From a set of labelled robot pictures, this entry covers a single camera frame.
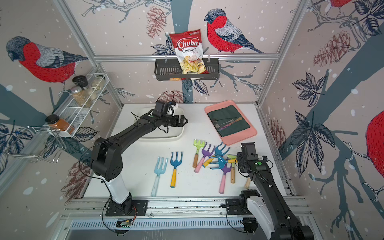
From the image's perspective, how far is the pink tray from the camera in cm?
103

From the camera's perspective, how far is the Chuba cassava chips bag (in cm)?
83

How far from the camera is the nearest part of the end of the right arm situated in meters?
0.55

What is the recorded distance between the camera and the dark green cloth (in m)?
1.06

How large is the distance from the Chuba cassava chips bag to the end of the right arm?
0.52 m
